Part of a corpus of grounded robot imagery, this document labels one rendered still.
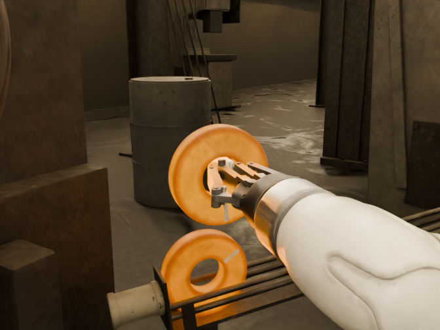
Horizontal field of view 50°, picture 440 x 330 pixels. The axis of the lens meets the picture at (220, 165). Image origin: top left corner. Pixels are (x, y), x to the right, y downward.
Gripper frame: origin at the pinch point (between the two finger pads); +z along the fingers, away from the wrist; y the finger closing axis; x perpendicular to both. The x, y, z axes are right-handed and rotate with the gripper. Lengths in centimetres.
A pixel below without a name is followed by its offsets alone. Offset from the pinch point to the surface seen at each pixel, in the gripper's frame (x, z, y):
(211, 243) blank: -15.7, 5.4, 0.9
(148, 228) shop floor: -102, 203, 35
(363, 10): 34, 288, 250
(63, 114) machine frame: 4.1, 27.4, -20.5
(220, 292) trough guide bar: -24.2, 3.0, 1.8
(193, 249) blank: -16.4, 5.3, -2.5
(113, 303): -23.5, 5.0, -16.4
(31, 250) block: -12.4, 6.1, -28.0
